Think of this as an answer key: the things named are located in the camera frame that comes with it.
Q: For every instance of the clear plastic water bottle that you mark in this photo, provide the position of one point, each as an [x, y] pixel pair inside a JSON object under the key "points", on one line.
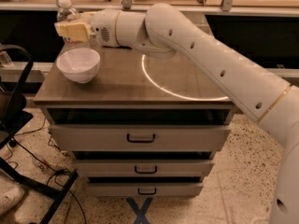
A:
{"points": [[65, 12]]}

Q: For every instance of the metal shelf rail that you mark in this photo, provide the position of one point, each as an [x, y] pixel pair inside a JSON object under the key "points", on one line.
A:
{"points": [[210, 6]]}

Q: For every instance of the grey drawer cabinet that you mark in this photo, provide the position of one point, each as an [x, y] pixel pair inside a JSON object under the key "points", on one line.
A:
{"points": [[133, 89]]}

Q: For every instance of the middle grey drawer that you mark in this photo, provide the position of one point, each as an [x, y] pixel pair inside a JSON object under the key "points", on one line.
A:
{"points": [[137, 168]]}

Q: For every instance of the top grey drawer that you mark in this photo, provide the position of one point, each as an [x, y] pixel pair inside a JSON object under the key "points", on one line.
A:
{"points": [[139, 138]]}

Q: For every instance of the white sneaker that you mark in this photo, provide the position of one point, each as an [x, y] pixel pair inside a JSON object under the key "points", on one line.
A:
{"points": [[10, 199]]}

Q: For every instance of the bottom grey drawer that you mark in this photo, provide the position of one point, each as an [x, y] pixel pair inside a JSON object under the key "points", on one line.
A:
{"points": [[144, 189]]}

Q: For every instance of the white ceramic bowl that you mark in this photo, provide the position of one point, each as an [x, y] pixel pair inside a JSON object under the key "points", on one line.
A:
{"points": [[79, 65]]}

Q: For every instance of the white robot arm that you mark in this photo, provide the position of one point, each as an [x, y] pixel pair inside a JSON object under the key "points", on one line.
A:
{"points": [[268, 100]]}

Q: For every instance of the grey drawer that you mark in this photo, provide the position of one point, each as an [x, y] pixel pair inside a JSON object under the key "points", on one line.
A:
{"points": [[139, 138], [144, 189], [137, 168]]}

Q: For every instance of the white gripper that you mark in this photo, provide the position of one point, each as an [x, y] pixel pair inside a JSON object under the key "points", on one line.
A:
{"points": [[104, 27]]}

